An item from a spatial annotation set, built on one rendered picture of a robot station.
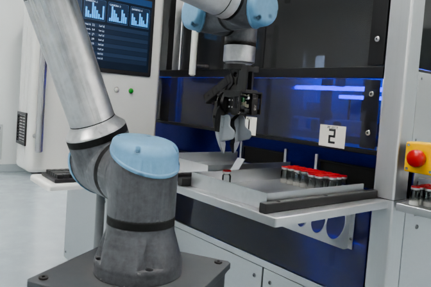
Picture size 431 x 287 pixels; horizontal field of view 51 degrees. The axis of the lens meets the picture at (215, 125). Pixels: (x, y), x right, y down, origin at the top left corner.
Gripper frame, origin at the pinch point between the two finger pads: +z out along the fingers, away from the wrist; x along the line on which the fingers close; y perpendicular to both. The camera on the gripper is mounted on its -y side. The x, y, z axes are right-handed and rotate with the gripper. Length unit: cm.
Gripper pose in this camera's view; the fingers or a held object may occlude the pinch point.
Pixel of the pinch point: (226, 147)
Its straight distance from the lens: 109.6
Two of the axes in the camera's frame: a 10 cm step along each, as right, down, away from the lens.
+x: 7.7, 0.2, 6.3
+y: 6.3, 0.9, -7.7
